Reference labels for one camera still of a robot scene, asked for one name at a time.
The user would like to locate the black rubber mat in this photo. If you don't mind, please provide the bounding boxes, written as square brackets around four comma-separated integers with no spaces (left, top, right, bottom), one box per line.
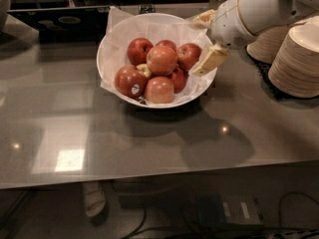
[248,55,304,99]

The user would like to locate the white shoe under table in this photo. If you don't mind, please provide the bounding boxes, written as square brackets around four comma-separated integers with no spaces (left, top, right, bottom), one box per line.
[82,181,106,218]

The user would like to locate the black cable on floor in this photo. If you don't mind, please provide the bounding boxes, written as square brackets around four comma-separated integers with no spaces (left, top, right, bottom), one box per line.
[277,191,319,231]

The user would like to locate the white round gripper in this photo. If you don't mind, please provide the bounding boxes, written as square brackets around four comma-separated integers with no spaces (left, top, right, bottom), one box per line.
[189,0,257,77]

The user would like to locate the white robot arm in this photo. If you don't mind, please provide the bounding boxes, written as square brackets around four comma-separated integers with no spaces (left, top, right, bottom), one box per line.
[190,0,319,77]

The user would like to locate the front stack paper plates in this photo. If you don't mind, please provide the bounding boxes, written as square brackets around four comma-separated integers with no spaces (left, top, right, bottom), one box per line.
[268,16,319,99]

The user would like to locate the small yellow green apple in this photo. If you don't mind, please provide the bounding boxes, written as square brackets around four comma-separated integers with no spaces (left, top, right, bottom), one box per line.
[137,64,152,80]

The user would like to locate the red apple with sticker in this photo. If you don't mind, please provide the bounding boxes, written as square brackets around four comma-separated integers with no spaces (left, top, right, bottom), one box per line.
[114,65,148,99]

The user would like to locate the black tray on counter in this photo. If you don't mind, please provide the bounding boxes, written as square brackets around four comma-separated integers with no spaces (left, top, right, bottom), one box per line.
[8,6,110,42]

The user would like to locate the stack paper plates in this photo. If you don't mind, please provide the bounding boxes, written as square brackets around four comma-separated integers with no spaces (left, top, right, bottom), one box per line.
[246,26,290,64]
[268,16,319,99]

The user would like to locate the white bowl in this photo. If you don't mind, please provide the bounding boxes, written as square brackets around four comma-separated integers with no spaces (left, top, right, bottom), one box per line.
[96,12,219,110]

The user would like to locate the white paper liner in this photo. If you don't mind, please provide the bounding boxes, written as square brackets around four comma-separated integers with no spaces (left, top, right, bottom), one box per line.
[100,6,214,106]

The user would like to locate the back stack paper plates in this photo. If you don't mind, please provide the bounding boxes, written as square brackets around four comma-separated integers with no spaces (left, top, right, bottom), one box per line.
[246,26,290,64]

